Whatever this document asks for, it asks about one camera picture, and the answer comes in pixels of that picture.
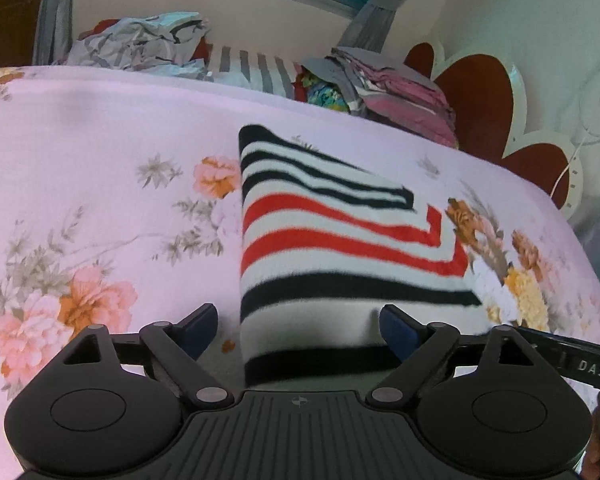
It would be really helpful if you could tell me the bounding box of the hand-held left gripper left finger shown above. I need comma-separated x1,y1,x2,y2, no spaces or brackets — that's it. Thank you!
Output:
62,302,236,407

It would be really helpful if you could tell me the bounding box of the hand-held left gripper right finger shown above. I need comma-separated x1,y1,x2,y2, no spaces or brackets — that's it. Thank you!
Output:
365,304,552,407

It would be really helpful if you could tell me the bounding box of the black white red striped shirt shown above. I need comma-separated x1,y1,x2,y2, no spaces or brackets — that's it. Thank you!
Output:
237,124,483,392

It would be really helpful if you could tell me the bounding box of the stack of pink folded clothes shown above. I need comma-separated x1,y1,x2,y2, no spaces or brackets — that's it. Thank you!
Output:
300,46,460,152

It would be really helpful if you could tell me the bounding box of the pile of grey white clothes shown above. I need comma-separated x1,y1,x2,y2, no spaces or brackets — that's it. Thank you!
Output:
54,12,215,82

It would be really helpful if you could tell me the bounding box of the pink floral bed sheet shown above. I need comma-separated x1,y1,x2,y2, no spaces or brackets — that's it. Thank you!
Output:
0,65,600,396

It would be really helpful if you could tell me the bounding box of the red and cream headboard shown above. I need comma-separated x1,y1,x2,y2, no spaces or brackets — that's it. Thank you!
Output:
404,40,587,222

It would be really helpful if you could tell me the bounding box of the colourful printed cloth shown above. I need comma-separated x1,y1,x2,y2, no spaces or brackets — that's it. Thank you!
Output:
292,72,352,113

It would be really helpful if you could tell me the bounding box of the grey white striped cloth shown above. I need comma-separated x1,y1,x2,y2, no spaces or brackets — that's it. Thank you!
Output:
206,45,305,100

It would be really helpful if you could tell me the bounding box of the grey curtain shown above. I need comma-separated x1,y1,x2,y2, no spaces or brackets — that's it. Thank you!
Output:
32,0,77,67
337,0,407,55

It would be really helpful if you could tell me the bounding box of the white cable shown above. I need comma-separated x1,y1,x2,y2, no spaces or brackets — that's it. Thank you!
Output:
550,40,600,197

